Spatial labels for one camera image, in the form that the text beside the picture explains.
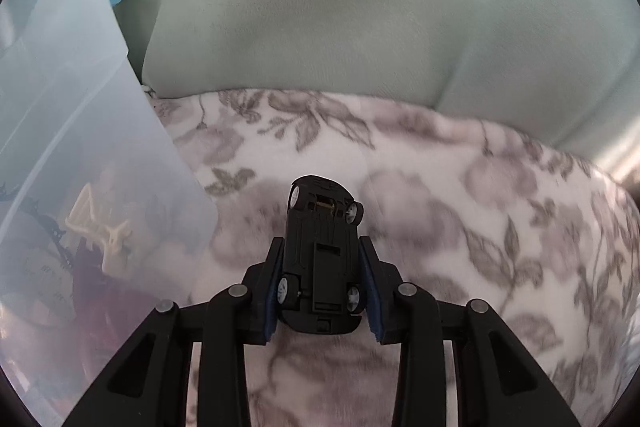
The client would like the brown packing tape roll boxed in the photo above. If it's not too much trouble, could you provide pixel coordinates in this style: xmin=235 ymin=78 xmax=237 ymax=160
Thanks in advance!
xmin=0 ymin=212 xmax=81 ymax=328

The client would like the black hair band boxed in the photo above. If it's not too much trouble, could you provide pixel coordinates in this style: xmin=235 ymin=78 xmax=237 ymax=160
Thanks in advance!
xmin=0 ymin=179 xmax=76 ymax=268

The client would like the red hair claw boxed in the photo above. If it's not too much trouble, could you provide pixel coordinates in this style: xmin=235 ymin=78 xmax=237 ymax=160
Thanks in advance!
xmin=70 ymin=247 xmax=166 ymax=343

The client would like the pale green curtain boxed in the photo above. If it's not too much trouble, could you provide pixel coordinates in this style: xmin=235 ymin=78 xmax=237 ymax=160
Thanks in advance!
xmin=97 ymin=0 xmax=640 ymax=182

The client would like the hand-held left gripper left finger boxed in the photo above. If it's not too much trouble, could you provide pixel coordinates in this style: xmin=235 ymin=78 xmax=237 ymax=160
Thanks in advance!
xmin=62 ymin=236 xmax=286 ymax=427

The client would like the clear plastic storage container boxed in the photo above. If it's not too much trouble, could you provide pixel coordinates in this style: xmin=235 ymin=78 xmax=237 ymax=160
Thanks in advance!
xmin=0 ymin=0 xmax=217 ymax=413

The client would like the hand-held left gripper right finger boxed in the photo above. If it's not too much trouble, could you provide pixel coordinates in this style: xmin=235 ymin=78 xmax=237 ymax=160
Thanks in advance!
xmin=359 ymin=234 xmax=583 ymax=427

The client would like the cream hair claw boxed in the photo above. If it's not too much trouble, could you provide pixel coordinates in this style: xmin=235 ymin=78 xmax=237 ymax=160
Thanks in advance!
xmin=65 ymin=184 xmax=133 ymax=278

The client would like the grey floral blanket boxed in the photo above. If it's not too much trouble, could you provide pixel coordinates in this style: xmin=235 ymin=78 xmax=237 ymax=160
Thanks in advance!
xmin=142 ymin=88 xmax=640 ymax=427

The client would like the black toy car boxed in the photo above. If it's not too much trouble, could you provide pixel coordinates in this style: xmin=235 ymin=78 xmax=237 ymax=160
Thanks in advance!
xmin=276 ymin=175 xmax=365 ymax=334

